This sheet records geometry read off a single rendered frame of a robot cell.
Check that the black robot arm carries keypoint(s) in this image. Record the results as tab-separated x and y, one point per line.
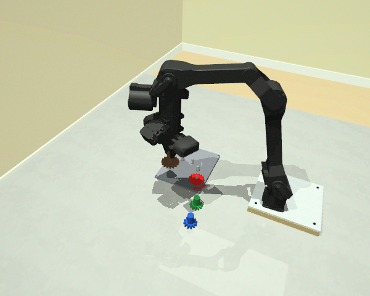
170	87

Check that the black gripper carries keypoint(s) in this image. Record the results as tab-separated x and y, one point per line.
176	143

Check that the brown gear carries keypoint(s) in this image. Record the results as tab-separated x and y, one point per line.
168	162

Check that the red gear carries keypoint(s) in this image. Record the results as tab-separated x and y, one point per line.
195	181

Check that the blue gear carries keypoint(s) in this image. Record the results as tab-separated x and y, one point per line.
190	221

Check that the green gear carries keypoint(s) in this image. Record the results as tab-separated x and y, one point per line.
196	204

